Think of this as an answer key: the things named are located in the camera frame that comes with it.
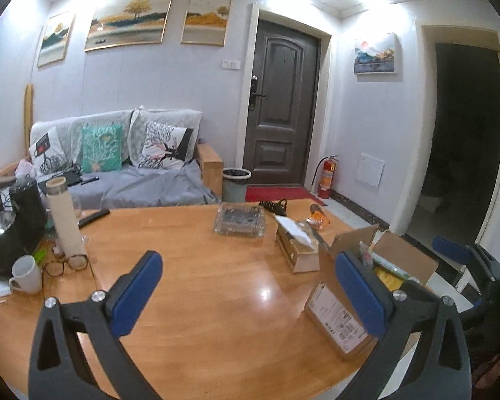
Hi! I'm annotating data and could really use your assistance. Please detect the tortoiseshell eyeglasses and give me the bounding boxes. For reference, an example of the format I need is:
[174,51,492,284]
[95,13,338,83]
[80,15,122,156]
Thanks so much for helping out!
[42,253,97,290]

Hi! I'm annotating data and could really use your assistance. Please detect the framed golden field painting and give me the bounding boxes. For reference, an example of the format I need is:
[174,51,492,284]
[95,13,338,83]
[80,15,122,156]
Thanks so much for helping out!
[180,0,233,46]

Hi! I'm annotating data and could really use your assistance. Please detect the black remote control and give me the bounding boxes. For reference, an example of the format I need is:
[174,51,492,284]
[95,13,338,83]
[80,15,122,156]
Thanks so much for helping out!
[78,208,110,229]

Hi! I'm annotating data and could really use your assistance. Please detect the white cup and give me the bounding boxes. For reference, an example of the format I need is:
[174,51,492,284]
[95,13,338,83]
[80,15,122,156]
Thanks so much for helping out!
[8,255,43,294]

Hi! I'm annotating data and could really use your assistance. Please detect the small framed landscape painting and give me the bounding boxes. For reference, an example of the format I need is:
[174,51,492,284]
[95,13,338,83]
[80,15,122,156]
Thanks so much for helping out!
[37,10,75,67]

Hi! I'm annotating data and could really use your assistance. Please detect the small orange packet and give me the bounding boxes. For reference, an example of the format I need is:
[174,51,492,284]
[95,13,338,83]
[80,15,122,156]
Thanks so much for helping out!
[306,210,332,232]

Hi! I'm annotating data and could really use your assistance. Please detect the green white candy packet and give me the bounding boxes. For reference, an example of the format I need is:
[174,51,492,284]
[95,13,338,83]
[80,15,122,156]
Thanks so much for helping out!
[360,242,413,282]

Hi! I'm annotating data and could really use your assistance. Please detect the teal patterned cushion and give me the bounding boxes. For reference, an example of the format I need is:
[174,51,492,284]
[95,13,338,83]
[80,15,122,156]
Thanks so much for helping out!
[81,124,123,173]

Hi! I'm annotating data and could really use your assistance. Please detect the red fire extinguisher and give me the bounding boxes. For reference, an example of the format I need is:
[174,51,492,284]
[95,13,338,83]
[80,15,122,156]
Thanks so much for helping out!
[312,155,340,200]

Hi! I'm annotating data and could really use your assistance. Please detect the red doormat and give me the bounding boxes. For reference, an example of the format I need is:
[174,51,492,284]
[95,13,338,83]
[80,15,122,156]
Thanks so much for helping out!
[245,187,328,207]

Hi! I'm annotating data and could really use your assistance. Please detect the labelled cardboard box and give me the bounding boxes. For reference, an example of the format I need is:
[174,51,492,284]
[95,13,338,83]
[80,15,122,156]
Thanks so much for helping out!
[304,223,439,357]

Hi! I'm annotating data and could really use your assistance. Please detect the black kettle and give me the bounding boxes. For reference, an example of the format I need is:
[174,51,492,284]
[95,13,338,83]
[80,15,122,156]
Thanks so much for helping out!
[8,175,48,255]

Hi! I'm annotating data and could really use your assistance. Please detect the white thermos bottle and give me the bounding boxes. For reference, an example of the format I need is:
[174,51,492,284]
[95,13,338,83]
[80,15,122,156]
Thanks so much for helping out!
[45,177,88,259]

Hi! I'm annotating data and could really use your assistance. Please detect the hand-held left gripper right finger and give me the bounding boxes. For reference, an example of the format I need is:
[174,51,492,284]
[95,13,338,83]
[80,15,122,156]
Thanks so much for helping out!
[334,251,472,400]

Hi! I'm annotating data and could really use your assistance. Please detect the black red white cushion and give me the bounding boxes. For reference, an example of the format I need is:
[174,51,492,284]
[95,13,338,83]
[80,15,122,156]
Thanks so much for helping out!
[28,127,73,176]

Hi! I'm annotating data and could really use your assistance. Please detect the white tree print cushion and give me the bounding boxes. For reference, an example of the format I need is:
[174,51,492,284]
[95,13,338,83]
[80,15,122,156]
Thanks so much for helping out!
[138,121,194,171]

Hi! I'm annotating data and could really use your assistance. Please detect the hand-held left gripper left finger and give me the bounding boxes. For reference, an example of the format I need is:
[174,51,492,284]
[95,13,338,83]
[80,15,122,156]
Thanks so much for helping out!
[28,250,164,400]

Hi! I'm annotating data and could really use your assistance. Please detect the black flat device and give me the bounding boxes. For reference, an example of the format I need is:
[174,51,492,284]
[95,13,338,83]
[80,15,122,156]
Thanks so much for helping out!
[46,166,84,188]

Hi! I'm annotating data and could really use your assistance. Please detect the grey trash bin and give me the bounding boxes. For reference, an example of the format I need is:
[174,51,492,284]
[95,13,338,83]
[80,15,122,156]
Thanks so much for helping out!
[222,167,252,203]

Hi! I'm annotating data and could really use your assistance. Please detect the wide framed tree painting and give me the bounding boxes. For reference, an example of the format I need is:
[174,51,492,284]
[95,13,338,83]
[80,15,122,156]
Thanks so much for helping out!
[83,0,175,53]

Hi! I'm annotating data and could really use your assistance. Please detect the glass ashtray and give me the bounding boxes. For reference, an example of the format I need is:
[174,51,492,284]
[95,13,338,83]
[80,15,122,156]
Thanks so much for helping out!
[214,202,265,239]

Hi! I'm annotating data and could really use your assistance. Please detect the yellow snack packet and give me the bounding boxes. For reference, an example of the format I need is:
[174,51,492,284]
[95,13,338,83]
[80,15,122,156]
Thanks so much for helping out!
[375,269,405,292]

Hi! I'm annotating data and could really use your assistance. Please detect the dark grey door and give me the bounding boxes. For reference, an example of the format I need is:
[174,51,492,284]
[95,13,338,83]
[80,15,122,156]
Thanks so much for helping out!
[242,19,321,187]

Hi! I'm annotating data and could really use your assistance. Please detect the brown tissue box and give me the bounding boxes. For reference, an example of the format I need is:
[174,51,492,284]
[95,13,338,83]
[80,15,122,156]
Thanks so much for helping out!
[274,214,321,274]

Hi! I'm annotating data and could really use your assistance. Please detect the grey covered sofa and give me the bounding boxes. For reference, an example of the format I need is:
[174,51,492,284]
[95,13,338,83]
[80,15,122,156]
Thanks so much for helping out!
[0,108,225,211]

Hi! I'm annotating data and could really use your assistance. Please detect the wooden plank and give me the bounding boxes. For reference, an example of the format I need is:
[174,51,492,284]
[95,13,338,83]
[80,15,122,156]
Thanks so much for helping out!
[23,84,35,153]

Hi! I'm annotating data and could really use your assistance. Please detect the white wall panel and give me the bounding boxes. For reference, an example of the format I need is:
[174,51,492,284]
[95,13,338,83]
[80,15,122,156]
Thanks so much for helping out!
[355,153,385,187]

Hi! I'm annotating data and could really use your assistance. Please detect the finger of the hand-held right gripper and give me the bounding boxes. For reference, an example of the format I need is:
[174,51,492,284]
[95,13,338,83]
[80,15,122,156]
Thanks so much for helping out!
[457,298,490,321]
[432,235,500,284]

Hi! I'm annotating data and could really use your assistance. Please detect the framed mountain sunset painting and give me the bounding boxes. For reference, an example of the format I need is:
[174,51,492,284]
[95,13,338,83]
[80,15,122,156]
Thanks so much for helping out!
[353,32,401,76]

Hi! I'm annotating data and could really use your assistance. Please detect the grey blanket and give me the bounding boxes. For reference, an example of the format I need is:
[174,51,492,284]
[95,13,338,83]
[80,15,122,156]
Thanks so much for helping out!
[73,162,221,210]

